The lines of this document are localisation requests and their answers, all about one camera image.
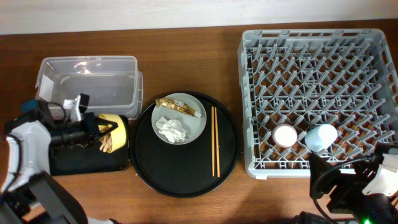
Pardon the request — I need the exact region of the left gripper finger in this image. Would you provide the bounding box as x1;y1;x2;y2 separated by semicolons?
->
96;116;118;128
97;126;117;138

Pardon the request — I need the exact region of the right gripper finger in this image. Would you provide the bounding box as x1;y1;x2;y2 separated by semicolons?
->
308;152;341;199
374;142;398;157

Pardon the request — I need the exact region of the yellow bowl with food scraps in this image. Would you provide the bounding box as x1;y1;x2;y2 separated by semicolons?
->
99;114;127;153

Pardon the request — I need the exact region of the blue plastic cup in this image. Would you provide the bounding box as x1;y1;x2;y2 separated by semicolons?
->
304;124;338;152

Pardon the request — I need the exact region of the pink plastic cup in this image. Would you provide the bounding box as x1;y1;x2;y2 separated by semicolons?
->
272;124;298;148

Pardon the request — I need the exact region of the white tissue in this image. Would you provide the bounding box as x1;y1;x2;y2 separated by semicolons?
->
155;116;187;143

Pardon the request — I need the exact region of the gold foil snack wrapper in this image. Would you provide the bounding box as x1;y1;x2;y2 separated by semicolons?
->
155;98;201;118

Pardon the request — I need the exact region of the grey round plate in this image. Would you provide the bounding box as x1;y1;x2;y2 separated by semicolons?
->
151;93;207;145

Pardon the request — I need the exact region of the wooden chopstick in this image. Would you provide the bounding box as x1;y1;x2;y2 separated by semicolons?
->
214;107;221;178
211;106;215;177

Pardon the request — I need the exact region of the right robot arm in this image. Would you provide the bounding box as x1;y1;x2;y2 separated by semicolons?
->
309;143;397;223

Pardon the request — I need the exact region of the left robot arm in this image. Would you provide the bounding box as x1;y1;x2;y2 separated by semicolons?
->
1;100;126;223

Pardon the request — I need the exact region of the grey plastic dishwasher rack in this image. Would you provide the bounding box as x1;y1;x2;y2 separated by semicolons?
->
238;29;397;179

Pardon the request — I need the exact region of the pile of food scraps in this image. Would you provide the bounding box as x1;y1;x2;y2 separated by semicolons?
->
99;134;113;153

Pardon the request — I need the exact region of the black rectangular tray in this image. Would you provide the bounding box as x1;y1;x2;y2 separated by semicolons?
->
46;115;130;177

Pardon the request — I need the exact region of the clear plastic storage bin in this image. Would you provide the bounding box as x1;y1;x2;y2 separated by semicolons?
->
35;55;144;120

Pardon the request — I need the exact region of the round black serving tray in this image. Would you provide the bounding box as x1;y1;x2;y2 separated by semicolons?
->
129;91;241;198

